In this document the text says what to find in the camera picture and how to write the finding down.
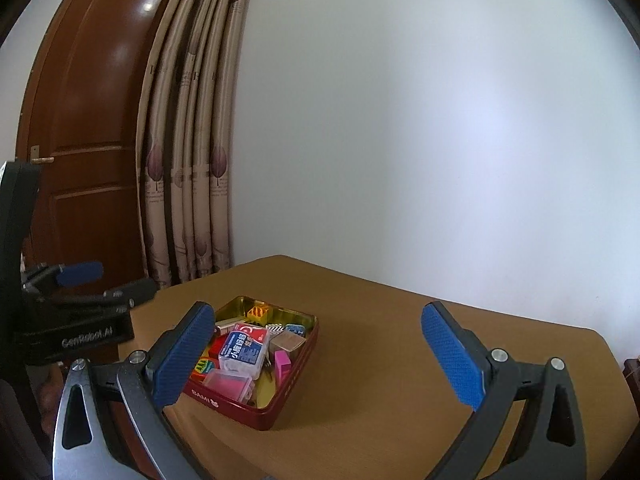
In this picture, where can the red gold toffee tin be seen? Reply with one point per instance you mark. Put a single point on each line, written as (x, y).
(267, 400)

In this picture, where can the black white zigzag box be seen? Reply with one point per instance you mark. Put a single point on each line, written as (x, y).
(275, 328)

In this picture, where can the orange rainbow round tin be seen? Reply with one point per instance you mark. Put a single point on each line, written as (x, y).
(202, 368)

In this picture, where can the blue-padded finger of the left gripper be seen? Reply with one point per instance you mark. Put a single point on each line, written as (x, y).
(45, 278)

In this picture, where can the dark wooden side cabinet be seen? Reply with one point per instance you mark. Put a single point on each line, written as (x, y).
(631, 373)

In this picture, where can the clear case pink contents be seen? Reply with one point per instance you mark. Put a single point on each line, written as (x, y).
(232, 385)

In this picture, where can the beige patterned curtain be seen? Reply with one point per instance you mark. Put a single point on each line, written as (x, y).
(183, 140)

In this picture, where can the red beige carton box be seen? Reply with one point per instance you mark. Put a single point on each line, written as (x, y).
(290, 343)

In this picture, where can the clear case blue red cards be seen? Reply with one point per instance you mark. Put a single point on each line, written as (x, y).
(245, 350)

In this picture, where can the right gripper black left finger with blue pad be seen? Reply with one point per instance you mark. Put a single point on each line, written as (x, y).
(87, 445)

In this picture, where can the brown wooden door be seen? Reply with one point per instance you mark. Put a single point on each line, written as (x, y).
(78, 124)

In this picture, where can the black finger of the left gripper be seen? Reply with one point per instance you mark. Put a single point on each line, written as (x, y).
(131, 295)

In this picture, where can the gold rectangular box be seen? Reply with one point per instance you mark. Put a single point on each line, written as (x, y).
(223, 327)

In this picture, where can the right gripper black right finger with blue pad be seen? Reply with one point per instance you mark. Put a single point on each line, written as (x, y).
(548, 441)

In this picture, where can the blue teal coin pouch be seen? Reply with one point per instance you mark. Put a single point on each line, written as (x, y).
(297, 329)

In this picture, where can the pink rectangular box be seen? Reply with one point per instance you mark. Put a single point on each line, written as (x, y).
(282, 366)

